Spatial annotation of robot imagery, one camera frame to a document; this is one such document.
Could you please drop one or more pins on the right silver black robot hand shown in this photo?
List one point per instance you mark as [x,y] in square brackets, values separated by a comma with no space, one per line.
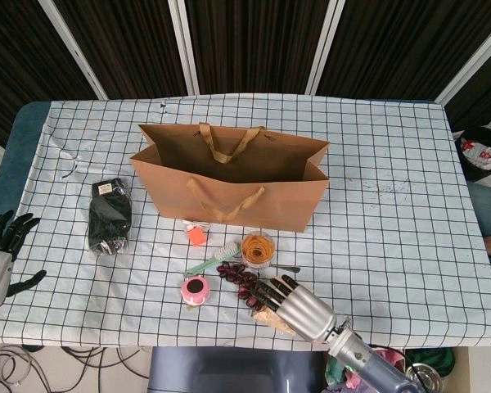
[307,313]

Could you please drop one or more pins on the clear bag of chips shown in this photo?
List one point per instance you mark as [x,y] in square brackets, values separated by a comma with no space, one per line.
[270,318]

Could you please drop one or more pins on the clear cup orange snack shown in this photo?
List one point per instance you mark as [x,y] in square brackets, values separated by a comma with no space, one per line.
[258,249]

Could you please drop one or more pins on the purple grape bunch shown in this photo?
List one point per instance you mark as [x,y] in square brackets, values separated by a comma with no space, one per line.
[235,275]

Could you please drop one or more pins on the pink toy cake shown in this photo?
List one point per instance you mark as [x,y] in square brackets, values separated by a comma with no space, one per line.
[195,288]

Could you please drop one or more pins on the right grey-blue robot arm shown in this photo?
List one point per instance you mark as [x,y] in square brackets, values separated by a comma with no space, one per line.
[368,360]

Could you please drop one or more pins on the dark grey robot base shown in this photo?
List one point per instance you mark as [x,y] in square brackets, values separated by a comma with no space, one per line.
[237,372]

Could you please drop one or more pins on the metal fork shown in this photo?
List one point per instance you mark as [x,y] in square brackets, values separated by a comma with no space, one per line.
[288,269]

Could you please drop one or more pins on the colourful clothes pile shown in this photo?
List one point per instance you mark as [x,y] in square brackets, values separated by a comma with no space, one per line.
[343,378]

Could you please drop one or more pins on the green scrubbing brush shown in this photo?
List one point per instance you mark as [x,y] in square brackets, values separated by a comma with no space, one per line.
[225,253]

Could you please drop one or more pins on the brown paper bag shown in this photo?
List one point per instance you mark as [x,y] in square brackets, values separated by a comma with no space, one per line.
[278,204]

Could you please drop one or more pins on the black socks in plastic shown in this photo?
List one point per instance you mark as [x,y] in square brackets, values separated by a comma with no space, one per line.
[108,217]

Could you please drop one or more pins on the orange cube charger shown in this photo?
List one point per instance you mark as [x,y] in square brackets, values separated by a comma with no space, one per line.
[196,237]

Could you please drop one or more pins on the metal bowl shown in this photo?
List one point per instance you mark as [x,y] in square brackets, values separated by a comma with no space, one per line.
[429,376]

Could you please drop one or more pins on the green cloth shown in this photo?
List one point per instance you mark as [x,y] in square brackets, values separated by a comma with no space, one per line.
[438,360]

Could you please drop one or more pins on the blue checkered tablecloth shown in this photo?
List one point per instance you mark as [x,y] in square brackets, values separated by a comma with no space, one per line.
[147,323]

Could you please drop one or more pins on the bystander blue jeans leg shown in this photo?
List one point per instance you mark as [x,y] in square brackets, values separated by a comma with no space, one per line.
[489,209]

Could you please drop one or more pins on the dark slatted partition panel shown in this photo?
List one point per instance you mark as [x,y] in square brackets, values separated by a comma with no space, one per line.
[118,49]
[253,45]
[393,45]
[483,90]
[16,61]

